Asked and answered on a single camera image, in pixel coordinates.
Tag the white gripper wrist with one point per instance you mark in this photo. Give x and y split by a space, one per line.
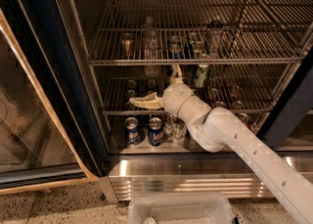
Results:
173 98

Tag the clear water bottle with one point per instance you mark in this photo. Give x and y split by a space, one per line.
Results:
151 48

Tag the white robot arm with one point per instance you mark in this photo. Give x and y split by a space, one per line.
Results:
215 128

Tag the blue can middle shelf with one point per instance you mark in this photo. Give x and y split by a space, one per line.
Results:
174 46

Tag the brown bottle middle shelf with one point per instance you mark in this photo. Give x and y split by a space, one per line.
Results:
127 43

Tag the green can middle shelf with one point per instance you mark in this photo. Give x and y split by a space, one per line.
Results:
197 51

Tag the dark cola bottle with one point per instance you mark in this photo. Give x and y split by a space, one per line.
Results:
215 30

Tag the stainless fridge base panel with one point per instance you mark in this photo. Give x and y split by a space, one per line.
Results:
129 177

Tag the open glass fridge door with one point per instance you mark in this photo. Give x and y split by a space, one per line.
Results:
50 132

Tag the dark fridge centre mullion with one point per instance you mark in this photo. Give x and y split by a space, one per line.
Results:
294 104

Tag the left green white can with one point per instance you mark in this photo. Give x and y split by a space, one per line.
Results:
178 130

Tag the right blue Pepsi can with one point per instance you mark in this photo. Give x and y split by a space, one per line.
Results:
155 131

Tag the blue pepsi can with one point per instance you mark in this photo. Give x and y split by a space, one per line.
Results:
155 131
132 131

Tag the left blue Pepsi can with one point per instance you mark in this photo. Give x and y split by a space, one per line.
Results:
132 131

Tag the right orange soda can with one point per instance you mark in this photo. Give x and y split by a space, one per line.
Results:
245 119

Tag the clear plastic bin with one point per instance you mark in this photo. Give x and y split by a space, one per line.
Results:
181 208

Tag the top wire shelf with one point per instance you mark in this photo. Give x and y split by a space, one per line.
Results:
254 32

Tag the wire shelf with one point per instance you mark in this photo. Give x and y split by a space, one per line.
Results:
254 32
240 89

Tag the middle wire shelf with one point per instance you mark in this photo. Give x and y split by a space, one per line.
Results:
240 89

